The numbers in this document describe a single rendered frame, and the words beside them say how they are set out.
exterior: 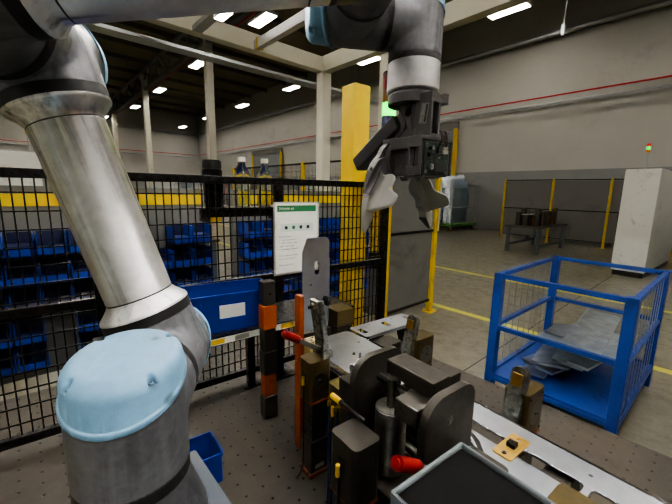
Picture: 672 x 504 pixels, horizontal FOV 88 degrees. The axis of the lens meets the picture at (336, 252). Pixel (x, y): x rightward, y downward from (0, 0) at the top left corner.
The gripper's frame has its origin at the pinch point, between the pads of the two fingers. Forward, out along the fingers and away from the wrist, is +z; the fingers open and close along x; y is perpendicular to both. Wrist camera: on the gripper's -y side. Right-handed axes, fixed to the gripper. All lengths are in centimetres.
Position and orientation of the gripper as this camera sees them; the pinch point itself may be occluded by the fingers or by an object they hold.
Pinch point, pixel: (395, 230)
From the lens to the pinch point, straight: 57.3
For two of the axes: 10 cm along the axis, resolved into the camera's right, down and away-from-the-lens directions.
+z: -0.2, 9.8, 1.7
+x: 8.0, -0.9, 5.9
